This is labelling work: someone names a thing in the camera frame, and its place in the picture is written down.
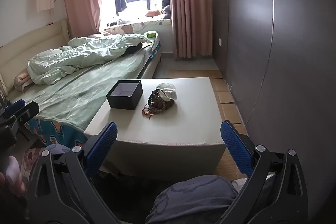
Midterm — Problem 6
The white low table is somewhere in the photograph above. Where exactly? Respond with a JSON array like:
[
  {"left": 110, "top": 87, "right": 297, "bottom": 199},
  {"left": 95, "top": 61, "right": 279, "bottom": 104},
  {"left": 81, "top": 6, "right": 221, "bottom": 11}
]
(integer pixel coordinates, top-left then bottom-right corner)
[{"left": 84, "top": 77, "right": 228, "bottom": 183}]

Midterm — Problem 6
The dark brown wardrobe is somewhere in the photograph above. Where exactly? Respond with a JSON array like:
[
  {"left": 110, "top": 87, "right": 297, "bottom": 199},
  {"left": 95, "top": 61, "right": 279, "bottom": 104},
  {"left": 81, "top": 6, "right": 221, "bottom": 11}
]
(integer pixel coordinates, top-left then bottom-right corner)
[{"left": 211, "top": 0, "right": 336, "bottom": 189}]

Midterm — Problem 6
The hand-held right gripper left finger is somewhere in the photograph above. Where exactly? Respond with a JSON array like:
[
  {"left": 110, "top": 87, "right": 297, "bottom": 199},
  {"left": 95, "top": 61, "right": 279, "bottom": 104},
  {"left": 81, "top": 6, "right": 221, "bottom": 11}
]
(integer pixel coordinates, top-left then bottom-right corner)
[{"left": 25, "top": 122, "right": 147, "bottom": 224}]

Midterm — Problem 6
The dark bag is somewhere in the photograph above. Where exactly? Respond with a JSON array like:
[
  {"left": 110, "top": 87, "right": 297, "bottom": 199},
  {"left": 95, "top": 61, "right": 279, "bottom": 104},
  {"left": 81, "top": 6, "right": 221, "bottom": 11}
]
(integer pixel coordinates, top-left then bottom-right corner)
[{"left": 161, "top": 0, "right": 172, "bottom": 20}]

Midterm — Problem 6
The red string bracelet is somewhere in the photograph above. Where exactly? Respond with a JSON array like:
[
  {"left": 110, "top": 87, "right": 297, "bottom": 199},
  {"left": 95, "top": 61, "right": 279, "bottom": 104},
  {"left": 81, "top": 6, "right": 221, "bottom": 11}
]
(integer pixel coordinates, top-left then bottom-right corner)
[{"left": 142, "top": 106, "right": 158, "bottom": 118}]

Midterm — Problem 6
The pink pillow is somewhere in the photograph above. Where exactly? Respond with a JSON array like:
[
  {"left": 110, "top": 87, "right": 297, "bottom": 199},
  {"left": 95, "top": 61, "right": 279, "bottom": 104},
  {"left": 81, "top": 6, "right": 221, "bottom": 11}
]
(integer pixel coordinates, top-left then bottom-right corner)
[{"left": 13, "top": 68, "right": 33, "bottom": 93}]

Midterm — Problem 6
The patterned window seat cushion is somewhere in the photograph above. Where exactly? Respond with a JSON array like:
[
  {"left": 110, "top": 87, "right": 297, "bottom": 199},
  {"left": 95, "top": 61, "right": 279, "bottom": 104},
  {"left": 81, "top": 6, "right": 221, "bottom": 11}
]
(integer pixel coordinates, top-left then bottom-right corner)
[{"left": 103, "top": 20, "right": 174, "bottom": 36}]

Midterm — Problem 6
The bed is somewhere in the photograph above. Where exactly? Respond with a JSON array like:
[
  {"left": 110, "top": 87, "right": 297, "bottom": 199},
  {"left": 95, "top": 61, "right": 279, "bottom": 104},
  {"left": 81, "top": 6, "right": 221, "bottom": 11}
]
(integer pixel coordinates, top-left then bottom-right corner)
[{"left": 0, "top": 19, "right": 162, "bottom": 149}]

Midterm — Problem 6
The person's grey trouser leg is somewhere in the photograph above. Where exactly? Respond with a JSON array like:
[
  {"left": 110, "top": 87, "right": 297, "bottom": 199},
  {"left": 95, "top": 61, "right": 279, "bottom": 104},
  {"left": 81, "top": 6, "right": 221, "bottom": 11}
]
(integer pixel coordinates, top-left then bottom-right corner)
[{"left": 152, "top": 175, "right": 249, "bottom": 224}]

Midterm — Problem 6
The beige padded headboard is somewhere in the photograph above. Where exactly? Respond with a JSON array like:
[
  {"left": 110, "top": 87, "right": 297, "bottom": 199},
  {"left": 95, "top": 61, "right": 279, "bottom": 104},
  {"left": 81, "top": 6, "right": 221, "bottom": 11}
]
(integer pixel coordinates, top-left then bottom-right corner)
[{"left": 0, "top": 19, "right": 70, "bottom": 95}]

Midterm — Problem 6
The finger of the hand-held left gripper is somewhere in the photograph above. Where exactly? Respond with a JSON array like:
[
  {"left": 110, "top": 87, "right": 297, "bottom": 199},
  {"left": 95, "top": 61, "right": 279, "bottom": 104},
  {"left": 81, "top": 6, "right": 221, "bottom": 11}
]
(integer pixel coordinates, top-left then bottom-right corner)
[
  {"left": 4, "top": 99, "right": 26, "bottom": 116},
  {"left": 16, "top": 102, "right": 40, "bottom": 125}
]

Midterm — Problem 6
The dark bead bracelet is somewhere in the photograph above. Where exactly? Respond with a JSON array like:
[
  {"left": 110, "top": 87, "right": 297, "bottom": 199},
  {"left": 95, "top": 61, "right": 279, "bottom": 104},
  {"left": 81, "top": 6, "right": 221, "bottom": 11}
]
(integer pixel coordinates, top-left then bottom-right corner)
[{"left": 163, "top": 98, "right": 177, "bottom": 109}]

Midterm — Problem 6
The brown walnut bead bracelet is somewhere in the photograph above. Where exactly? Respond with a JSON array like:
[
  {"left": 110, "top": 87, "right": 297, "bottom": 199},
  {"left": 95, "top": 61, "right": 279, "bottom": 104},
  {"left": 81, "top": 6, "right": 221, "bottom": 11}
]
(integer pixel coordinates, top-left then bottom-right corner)
[{"left": 150, "top": 89, "right": 170, "bottom": 110}]

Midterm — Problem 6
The light green quilt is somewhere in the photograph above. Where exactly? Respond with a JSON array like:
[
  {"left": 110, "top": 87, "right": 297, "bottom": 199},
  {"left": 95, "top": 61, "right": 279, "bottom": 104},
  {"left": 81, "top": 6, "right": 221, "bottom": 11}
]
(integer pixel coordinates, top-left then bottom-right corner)
[{"left": 27, "top": 33, "right": 153, "bottom": 85}]

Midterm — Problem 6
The black gift box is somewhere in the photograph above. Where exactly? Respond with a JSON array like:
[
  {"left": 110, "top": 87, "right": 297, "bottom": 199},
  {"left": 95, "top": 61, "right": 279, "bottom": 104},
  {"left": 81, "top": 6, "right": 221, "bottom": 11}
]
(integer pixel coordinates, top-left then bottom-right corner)
[{"left": 106, "top": 79, "right": 143, "bottom": 110}]

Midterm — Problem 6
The patterned floor rug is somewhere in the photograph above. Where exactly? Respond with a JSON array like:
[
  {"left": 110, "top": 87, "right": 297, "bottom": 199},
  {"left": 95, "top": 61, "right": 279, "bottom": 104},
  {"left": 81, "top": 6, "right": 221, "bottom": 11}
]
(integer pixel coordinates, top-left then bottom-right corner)
[{"left": 18, "top": 145, "right": 54, "bottom": 178}]

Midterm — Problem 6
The green fleece blanket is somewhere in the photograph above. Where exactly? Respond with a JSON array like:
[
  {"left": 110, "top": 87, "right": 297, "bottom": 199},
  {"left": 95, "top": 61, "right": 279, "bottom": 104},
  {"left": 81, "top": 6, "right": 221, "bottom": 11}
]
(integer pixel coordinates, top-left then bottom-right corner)
[{"left": 7, "top": 43, "right": 156, "bottom": 136}]

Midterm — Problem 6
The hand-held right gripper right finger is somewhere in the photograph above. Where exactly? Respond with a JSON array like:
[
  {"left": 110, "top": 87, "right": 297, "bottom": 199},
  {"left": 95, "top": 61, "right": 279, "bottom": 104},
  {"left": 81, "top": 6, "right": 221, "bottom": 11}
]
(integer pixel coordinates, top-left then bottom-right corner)
[{"left": 220, "top": 120, "right": 313, "bottom": 224}]

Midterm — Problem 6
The dark cloth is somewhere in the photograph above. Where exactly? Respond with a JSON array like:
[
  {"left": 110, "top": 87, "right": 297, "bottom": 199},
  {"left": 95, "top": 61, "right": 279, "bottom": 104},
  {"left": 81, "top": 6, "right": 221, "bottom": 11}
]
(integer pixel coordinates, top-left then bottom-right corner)
[{"left": 123, "top": 42, "right": 144, "bottom": 55}]

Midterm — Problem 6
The person's left hand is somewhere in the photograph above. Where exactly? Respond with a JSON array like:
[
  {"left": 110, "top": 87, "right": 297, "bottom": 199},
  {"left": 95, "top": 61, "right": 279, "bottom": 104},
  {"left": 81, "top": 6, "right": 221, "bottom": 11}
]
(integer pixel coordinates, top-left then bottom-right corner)
[{"left": 0, "top": 155, "right": 27, "bottom": 197}]

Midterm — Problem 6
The clear plastic bag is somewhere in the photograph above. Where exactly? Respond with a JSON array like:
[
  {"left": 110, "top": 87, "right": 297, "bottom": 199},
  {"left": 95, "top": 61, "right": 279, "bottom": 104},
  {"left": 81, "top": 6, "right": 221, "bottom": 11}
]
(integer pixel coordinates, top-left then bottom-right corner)
[{"left": 156, "top": 82, "right": 178, "bottom": 103}]

